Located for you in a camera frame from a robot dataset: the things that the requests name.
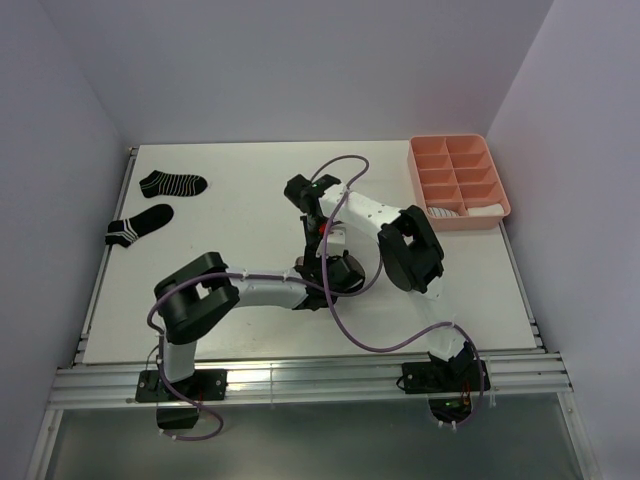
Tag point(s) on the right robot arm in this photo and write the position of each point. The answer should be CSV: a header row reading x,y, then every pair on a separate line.
x,y
409,252

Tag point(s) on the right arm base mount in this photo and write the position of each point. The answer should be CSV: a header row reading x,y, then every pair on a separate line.
x,y
434,377

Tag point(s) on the taupe sock red cuff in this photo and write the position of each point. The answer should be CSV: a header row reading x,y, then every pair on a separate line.
x,y
345,274

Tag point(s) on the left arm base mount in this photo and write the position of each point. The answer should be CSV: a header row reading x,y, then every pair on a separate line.
x,y
203,385

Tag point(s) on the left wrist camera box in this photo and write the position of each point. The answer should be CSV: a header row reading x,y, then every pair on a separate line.
x,y
336,241

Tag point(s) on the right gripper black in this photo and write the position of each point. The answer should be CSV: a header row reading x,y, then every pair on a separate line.
x,y
309,240

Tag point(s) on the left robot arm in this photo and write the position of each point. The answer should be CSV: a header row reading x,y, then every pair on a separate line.
x,y
195,298

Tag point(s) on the white sock black toe heel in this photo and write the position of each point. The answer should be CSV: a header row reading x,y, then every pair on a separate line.
x,y
439,212

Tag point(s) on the black sock white cuff stripes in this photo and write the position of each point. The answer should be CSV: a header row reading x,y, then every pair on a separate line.
x,y
126,232

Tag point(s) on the pink divided organizer tray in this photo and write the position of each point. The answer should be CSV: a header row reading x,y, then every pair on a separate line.
x,y
456,172

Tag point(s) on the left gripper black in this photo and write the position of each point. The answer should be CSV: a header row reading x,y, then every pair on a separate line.
x,y
311,264

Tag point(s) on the black sock thin white stripes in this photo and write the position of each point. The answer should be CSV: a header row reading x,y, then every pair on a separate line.
x,y
159,183

